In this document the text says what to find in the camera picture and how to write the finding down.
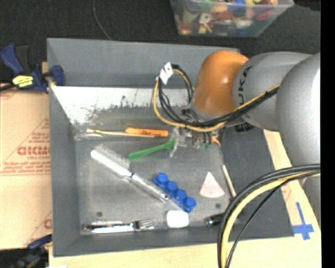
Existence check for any grey metal bin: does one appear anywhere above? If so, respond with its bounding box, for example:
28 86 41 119
46 37 294 256

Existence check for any black cylinder on white bracket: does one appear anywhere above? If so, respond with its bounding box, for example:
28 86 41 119
234 122 255 133

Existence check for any pale wooden stick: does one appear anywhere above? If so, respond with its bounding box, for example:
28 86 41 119
221 164 237 198

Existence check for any pink triangular wedge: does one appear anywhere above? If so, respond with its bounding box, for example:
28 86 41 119
199 171 226 199

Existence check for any silver metal fork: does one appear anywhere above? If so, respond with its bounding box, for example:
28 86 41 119
82 218 159 232

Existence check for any green plastic fork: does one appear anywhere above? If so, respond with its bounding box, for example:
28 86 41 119
127 138 177 161

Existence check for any white small block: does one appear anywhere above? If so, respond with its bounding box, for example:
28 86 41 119
165 210 190 229

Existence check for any brown cardboard board red print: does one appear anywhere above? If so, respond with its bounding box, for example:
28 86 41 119
0 83 52 251

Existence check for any black and silver cylinder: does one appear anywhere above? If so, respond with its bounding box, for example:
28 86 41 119
205 213 223 227

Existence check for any blue four-knob block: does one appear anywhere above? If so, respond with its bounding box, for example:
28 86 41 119
152 172 197 213

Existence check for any silver hairbrush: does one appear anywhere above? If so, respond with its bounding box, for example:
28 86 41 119
90 143 170 202

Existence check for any pale yellow thin stick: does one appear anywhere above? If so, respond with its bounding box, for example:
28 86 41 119
86 128 157 137

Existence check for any orange marker pen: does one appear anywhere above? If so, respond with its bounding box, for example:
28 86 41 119
125 127 169 138

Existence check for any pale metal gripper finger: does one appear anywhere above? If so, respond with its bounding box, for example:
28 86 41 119
171 127 185 141
169 140 185 158

